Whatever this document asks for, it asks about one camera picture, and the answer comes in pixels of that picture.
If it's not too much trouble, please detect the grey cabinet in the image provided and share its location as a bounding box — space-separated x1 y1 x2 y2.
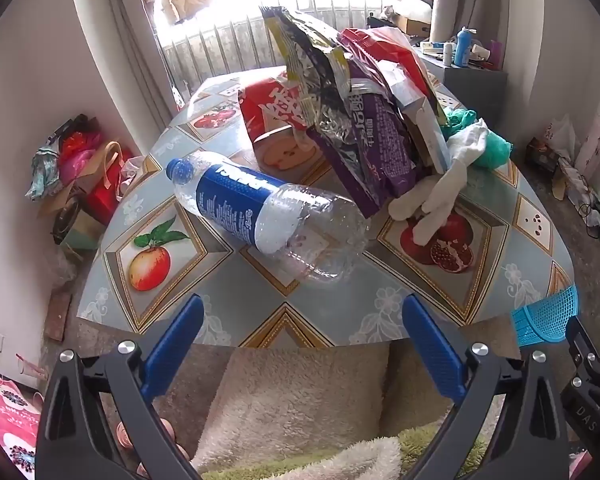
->
412 42 508 111

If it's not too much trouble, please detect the white cotton glove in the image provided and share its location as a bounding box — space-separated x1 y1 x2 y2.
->
389 120 491 246

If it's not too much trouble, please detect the blue plastic mesh basket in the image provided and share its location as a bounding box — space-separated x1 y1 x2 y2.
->
511 285 580 347

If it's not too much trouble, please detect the light blue cardboard box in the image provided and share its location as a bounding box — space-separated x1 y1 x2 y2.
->
395 95 453 176

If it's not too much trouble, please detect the fruit print tablecloth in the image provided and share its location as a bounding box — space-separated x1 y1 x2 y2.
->
76 65 576 348

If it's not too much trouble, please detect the white plastic bag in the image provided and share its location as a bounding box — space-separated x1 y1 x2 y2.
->
547 115 578 156

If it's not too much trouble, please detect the green plastic bag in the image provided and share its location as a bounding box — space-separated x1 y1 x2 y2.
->
440 109 515 170

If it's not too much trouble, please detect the brown wooden board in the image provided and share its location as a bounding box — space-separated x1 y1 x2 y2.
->
45 292 73 343

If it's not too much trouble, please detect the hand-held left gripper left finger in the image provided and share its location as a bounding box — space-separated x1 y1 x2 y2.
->
35 294 206 480

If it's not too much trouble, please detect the pink printed bag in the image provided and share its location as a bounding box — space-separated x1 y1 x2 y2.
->
0 370 43 473

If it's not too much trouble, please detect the yellow purple foil packet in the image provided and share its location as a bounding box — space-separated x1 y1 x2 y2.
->
260 6 353 131

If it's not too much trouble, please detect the red plastic packet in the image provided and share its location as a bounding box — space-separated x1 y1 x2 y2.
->
337 27 441 111

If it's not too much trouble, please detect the clear plastic bottle blue label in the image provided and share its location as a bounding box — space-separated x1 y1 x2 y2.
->
166 150 372 283

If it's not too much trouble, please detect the pile of bedding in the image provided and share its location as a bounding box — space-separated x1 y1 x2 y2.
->
380 0 436 21

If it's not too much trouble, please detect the red gift bag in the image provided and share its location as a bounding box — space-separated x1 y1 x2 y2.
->
85 145 136 226

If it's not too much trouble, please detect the beige fluffy cushion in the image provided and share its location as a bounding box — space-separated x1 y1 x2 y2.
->
190 345 391 476

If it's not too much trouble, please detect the green patterned cloth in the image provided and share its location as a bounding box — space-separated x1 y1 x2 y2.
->
27 145 61 201

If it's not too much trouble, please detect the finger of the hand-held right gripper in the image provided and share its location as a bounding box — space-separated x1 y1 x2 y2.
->
565 316 600 387

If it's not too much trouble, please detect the metal balcony railing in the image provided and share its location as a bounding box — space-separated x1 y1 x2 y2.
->
160 0 431 96

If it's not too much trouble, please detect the red printed packet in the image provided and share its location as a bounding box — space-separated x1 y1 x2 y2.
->
237 72 331 171

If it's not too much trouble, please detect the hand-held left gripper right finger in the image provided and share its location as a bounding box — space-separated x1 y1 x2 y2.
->
401 294 573 480

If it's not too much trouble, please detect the purple snack packet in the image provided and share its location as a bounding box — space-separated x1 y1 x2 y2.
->
307 77 421 218

